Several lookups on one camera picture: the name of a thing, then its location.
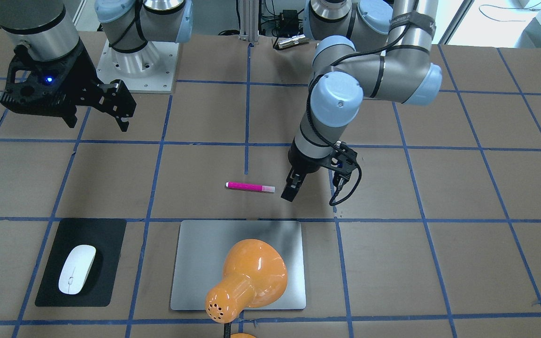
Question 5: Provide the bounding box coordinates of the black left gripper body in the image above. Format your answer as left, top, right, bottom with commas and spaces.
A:
288, 141, 328, 175

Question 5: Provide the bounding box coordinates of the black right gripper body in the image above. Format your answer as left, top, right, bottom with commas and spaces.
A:
0, 40, 100, 118

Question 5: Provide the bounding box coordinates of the pink marker pen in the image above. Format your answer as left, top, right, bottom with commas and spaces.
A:
225, 181, 276, 194

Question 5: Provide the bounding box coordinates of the white computer mouse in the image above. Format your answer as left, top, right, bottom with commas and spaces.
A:
58, 245, 97, 295

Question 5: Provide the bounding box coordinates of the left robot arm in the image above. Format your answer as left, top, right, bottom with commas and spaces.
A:
281, 0, 442, 206

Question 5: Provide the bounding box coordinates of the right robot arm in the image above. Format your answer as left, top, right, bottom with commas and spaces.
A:
0, 0, 193, 132

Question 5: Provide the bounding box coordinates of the silver laptop notebook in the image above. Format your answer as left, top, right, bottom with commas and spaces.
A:
170, 220, 307, 311

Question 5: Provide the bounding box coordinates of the black mousepad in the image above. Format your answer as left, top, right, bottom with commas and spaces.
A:
35, 218, 127, 307

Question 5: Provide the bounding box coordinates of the orange desk lamp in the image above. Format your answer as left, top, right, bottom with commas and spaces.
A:
205, 239, 288, 338

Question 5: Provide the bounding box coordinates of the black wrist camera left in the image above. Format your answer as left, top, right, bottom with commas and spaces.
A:
324, 141, 359, 188

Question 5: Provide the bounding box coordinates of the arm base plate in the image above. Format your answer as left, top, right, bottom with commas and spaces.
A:
96, 41, 182, 94

